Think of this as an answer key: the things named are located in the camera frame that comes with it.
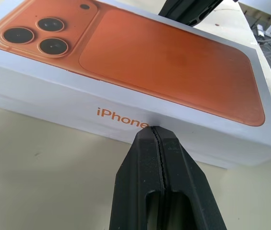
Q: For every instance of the white phone box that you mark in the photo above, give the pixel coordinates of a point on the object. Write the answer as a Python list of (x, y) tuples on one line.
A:
[(149, 60)]

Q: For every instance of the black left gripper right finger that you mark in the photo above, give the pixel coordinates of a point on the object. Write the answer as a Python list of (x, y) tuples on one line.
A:
[(190, 182)]

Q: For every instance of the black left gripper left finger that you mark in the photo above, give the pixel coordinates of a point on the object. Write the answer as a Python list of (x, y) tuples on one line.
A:
[(130, 187)]

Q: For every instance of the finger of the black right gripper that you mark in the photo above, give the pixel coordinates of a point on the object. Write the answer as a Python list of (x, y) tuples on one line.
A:
[(170, 8), (200, 9)]

